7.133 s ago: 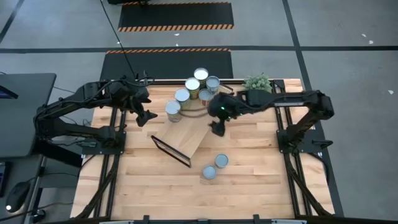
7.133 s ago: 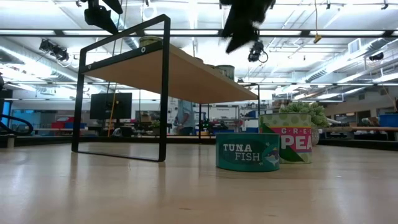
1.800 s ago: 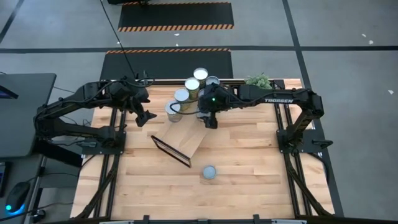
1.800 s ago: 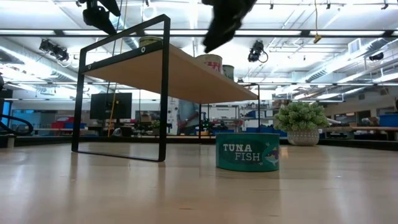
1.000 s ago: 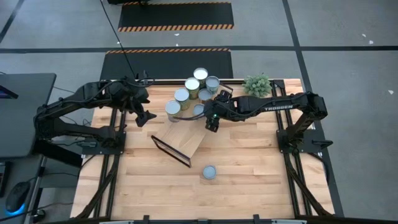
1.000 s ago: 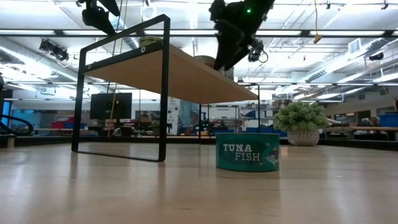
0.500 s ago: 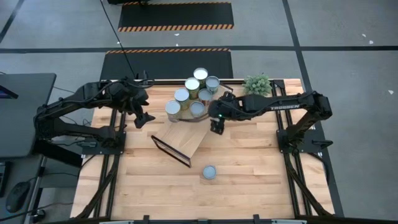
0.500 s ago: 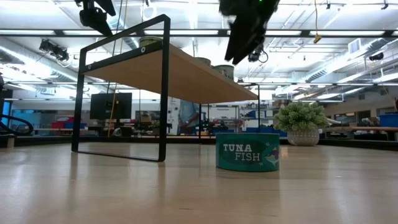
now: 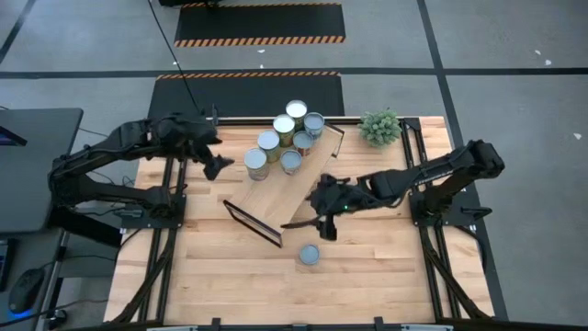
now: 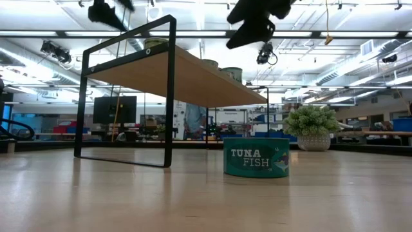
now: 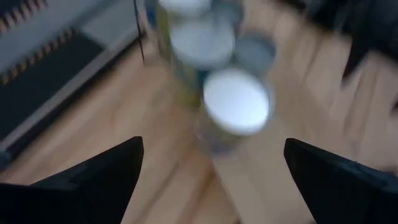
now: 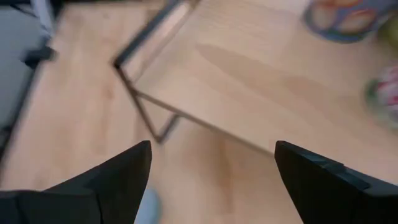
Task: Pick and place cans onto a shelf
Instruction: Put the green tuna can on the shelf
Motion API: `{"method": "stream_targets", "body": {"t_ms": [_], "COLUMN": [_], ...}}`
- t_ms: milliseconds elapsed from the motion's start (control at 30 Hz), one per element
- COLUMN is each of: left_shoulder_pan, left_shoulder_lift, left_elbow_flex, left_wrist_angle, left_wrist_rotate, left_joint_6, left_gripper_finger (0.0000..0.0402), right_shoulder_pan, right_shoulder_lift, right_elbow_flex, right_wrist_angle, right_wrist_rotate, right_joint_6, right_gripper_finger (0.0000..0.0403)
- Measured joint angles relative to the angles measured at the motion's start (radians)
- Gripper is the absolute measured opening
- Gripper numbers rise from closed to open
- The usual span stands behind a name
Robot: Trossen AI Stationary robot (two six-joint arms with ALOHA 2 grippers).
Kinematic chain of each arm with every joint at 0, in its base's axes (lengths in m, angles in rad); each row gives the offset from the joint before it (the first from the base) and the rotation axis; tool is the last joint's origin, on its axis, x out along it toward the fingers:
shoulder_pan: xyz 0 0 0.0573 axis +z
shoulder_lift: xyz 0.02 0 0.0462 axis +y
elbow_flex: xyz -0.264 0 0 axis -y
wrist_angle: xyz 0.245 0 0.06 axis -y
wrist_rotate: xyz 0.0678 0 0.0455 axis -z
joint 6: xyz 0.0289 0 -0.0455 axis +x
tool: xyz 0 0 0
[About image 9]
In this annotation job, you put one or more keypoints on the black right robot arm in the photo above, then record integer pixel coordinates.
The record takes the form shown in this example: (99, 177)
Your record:
(441, 165)

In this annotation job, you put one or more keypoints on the blue rimmed can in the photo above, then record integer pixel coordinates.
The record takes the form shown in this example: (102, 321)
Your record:
(290, 160)

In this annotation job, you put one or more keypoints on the green potted plant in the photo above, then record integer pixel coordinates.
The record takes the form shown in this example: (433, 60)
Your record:
(380, 128)

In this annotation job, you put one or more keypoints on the white mixed vegetables can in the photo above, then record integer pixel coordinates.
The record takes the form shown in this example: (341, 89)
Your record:
(314, 122)

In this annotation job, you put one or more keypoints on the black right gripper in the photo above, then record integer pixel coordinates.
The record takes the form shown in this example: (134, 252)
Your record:
(337, 197)

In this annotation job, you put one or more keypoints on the black equipment case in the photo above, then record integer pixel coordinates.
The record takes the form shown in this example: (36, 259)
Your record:
(184, 2)

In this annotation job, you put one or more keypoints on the black computer mouse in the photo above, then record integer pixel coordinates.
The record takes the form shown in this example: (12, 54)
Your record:
(25, 289)

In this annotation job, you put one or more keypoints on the dark computer screen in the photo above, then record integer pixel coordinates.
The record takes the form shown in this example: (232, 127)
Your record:
(9, 137)

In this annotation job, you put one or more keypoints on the black keyboard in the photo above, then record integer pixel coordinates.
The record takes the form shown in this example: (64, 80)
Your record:
(4, 266)

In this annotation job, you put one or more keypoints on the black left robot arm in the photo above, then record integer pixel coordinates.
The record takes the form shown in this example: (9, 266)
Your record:
(92, 156)

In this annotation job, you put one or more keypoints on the teal tuna fish can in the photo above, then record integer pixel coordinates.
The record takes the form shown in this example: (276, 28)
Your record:
(309, 254)

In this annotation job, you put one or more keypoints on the black table edge rail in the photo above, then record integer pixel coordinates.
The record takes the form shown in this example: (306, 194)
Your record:
(257, 327)

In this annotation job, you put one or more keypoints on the peaches can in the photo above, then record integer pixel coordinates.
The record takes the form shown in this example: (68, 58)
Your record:
(268, 140)

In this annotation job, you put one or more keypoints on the dark grey desk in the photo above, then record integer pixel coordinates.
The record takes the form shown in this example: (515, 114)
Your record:
(23, 184)

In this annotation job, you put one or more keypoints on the wooden shelf with black frame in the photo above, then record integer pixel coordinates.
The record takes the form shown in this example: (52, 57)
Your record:
(275, 197)

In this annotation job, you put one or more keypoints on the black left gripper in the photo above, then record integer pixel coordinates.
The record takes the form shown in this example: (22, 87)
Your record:
(200, 138)

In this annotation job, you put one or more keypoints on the black aluminium mounting frame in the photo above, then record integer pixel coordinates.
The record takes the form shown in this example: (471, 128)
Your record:
(158, 276)
(436, 276)

